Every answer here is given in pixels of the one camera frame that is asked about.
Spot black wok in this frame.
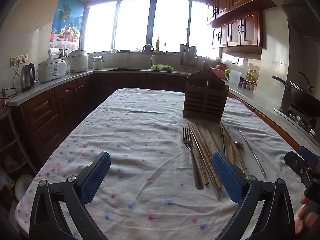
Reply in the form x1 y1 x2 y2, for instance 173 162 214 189
272 71 320 111

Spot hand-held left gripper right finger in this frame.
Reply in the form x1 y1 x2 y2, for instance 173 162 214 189
212 151 296 240

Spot dark wooden lower cabinets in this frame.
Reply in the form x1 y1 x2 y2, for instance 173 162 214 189
11 71 303 165

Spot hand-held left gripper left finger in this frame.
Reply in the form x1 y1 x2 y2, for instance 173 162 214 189
29 151 111 240

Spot green plastic basket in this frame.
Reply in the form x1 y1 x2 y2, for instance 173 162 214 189
150 64 174 71

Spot brown wooden upper cabinets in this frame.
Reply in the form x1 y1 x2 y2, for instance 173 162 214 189
203 0 278 49

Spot curved metal faucet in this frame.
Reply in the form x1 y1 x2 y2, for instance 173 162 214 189
142 44 156 68

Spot power cable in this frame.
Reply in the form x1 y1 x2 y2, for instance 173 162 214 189
1 65 23 100

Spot dish rack with cutting boards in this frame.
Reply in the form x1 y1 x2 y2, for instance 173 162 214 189
178 44 198 71

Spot clear jug with green handle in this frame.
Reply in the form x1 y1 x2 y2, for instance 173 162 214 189
224 69 242 87

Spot floral white tablecloth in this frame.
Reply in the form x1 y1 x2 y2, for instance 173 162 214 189
15 88 307 240

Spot cooking oil bottles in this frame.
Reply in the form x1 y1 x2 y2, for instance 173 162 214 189
246 69 260 83

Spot wooden utensil holder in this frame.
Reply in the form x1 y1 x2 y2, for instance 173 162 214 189
182 67 229 124

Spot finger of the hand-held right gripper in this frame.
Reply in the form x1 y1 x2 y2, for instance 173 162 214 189
284 151 310 178
299 146 320 165

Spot white wall socket strip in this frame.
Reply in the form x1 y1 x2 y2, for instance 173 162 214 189
10 54 28 67

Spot wooden side shelf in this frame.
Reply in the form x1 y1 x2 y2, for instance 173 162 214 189
0 109 37 178

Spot bundle of wooden chopsticks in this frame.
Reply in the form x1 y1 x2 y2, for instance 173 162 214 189
190 127 220 198

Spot steel range hood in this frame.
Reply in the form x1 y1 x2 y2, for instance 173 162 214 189
267 0 320 42

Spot metal chopstick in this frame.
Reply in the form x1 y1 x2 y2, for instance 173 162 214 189
238 128 267 178
220 126 226 155

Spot kitchen window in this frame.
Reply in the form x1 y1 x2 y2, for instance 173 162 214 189
84 0 223 55

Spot tall white steamer pot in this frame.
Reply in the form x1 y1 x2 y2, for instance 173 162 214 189
68 48 89 73

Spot row of spice jars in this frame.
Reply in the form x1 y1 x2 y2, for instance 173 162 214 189
241 79 256 92

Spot tropical fruit wall poster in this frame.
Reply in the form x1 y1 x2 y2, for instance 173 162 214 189
49 0 86 53

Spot kitchen sink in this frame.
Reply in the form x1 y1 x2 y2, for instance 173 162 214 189
113 66 153 71

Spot metal spoon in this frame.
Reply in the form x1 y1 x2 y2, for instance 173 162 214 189
233 141 245 157

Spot yellow round plate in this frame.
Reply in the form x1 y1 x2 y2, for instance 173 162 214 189
14 174 34 202

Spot small white electric pot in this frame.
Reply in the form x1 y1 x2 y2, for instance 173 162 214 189
90 56 107 70

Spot white rice cooker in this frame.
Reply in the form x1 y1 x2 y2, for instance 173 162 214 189
37 58 68 84

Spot steel electric kettle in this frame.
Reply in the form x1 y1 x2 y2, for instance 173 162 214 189
20 63 36 93

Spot metal fork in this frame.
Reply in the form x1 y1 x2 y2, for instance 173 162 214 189
183 127 203 190

